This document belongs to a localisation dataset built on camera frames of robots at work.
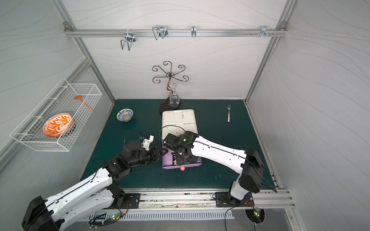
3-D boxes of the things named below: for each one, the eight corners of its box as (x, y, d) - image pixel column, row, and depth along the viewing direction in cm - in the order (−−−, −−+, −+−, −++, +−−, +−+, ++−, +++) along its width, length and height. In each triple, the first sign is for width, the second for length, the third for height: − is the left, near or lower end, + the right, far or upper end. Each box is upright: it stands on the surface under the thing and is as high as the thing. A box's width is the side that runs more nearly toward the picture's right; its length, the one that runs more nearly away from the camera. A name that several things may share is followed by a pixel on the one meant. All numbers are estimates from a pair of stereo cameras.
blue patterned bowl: (117, 119, 110) (115, 115, 106) (127, 110, 116) (125, 106, 112) (126, 124, 107) (124, 120, 103) (135, 114, 113) (134, 111, 109)
